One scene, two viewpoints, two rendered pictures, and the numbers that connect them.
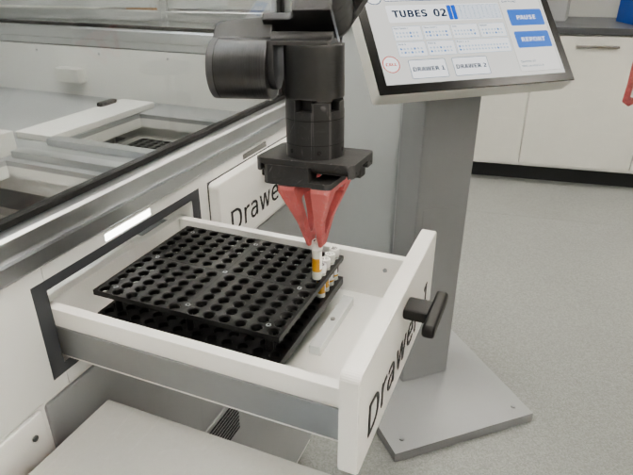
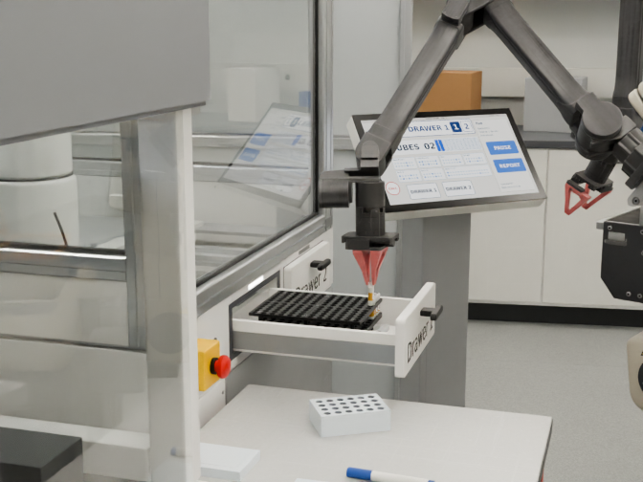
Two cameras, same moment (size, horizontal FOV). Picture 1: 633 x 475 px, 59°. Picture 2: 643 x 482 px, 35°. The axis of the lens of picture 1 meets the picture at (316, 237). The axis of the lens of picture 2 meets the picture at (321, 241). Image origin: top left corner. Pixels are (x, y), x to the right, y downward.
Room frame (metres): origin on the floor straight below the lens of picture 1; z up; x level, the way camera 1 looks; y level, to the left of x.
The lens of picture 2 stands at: (-1.42, 0.29, 1.46)
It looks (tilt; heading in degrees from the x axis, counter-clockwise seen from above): 12 degrees down; 354
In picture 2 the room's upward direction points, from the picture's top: straight up
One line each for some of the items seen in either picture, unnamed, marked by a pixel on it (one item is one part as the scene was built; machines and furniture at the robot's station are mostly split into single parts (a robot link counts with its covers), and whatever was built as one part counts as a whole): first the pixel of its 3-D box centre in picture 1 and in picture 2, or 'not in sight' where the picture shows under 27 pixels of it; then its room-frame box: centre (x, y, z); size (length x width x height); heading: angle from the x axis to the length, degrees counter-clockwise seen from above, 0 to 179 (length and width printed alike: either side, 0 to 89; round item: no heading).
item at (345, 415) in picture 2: not in sight; (349, 414); (0.27, 0.07, 0.78); 0.12 x 0.08 x 0.04; 99
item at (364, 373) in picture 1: (395, 331); (416, 327); (0.47, -0.08, 0.87); 0.29 x 0.02 x 0.11; 157
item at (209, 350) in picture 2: not in sight; (202, 364); (0.29, 0.33, 0.88); 0.07 x 0.05 x 0.07; 157
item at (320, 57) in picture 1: (308, 70); (366, 193); (0.54, 0.01, 1.12); 0.07 x 0.06 x 0.07; 79
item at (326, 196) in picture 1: (309, 202); (366, 260); (0.54, 0.01, 0.99); 0.07 x 0.07 x 0.09; 67
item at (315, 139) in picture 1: (315, 135); (370, 225); (0.54, 0.00, 1.06); 0.10 x 0.07 x 0.07; 67
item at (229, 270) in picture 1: (227, 295); (317, 320); (0.55, 0.10, 0.87); 0.22 x 0.18 x 0.06; 67
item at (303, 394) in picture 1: (220, 297); (312, 322); (0.55, 0.11, 0.86); 0.40 x 0.26 x 0.06; 67
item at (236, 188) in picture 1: (261, 187); (307, 276); (0.89, 0.09, 0.87); 0.29 x 0.02 x 0.11; 157
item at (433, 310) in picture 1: (423, 311); (430, 312); (0.46, -0.11, 0.91); 0.07 x 0.04 x 0.01; 157
